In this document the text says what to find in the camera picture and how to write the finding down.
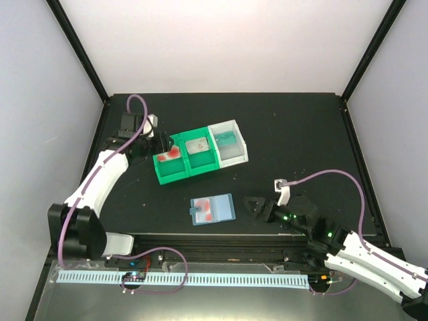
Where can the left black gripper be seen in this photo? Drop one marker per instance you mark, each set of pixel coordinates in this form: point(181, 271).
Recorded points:
point(163, 143)

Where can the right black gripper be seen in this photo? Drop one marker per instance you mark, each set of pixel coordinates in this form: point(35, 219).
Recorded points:
point(261, 200)

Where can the blue card holder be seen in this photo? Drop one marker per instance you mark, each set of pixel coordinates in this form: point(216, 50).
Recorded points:
point(222, 208)

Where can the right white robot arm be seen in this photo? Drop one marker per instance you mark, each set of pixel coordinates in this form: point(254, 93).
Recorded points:
point(338, 248)

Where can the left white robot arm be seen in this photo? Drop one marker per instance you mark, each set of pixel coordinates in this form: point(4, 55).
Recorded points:
point(75, 228)

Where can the teal VIP card stack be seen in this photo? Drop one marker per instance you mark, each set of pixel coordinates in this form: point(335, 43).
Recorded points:
point(225, 139)

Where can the left green bin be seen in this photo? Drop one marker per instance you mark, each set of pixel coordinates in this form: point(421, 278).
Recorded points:
point(173, 170)

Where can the green bin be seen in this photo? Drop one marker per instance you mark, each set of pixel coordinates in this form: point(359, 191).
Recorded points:
point(202, 162)
point(173, 170)

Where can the middle green bin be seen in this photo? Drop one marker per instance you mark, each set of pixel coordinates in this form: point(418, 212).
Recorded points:
point(202, 162)

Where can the white translucent bin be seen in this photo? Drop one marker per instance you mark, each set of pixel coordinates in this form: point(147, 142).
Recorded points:
point(234, 154)

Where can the right controller board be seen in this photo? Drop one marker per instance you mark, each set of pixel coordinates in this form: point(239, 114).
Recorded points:
point(325, 278)

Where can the controller board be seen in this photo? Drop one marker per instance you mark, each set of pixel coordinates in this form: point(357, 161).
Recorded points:
point(134, 277)
point(325, 278)

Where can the left controller board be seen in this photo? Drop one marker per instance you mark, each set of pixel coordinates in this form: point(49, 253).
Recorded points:
point(134, 277)

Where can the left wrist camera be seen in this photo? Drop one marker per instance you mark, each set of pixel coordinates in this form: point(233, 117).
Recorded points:
point(151, 123)

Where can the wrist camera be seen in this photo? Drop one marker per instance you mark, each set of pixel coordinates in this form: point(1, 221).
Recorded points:
point(151, 123)
point(282, 187)

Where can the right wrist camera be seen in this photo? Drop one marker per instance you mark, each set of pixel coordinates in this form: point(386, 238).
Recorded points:
point(282, 187)

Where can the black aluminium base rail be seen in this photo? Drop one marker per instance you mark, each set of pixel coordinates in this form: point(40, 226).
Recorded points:
point(217, 248)

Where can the light blue slotted cable duct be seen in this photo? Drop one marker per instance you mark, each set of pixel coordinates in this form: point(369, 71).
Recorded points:
point(190, 279)

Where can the left black frame post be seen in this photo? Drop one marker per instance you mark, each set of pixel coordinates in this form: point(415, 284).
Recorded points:
point(66, 25)

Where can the black frame post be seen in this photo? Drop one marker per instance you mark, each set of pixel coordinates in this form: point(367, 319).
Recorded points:
point(376, 41)
point(66, 25)

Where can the right black frame post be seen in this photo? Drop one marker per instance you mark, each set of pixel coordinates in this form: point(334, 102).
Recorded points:
point(376, 41)

